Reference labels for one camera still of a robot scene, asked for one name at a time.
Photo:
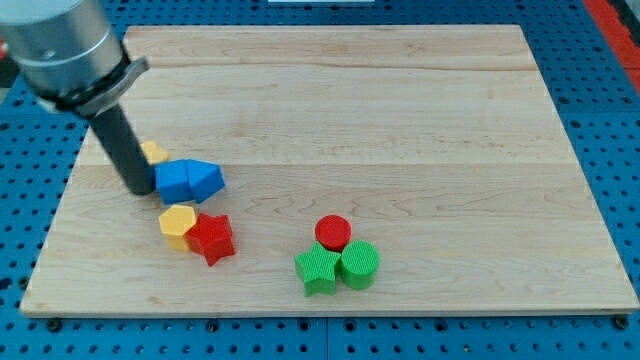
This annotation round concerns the green cylinder block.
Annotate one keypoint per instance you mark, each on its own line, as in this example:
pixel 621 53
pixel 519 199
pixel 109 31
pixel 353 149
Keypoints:
pixel 360 261

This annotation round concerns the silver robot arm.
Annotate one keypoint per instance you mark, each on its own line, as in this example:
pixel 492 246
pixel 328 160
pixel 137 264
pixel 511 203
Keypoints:
pixel 69 54

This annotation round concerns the wooden board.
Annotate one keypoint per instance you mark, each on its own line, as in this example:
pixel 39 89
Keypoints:
pixel 441 145

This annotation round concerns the blue triangle block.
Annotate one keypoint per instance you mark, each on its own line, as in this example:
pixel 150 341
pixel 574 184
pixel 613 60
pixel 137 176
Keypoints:
pixel 204 179

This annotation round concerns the green star block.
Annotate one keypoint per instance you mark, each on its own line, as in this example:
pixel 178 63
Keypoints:
pixel 317 268

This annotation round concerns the yellow heart block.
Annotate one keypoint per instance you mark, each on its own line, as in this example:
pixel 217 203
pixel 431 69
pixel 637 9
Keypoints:
pixel 154 153

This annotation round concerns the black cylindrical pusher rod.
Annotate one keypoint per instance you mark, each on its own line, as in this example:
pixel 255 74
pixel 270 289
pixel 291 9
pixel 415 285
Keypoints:
pixel 120 143

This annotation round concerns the yellow hexagon block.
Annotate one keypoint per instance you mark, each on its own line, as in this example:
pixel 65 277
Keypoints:
pixel 174 223

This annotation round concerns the blue cube block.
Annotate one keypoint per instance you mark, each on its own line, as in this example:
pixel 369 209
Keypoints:
pixel 171 181

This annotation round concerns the red star block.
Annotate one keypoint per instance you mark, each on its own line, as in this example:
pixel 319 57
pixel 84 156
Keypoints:
pixel 211 237

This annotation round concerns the red cylinder block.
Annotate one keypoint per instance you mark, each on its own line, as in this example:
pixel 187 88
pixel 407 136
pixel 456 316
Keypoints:
pixel 333 232

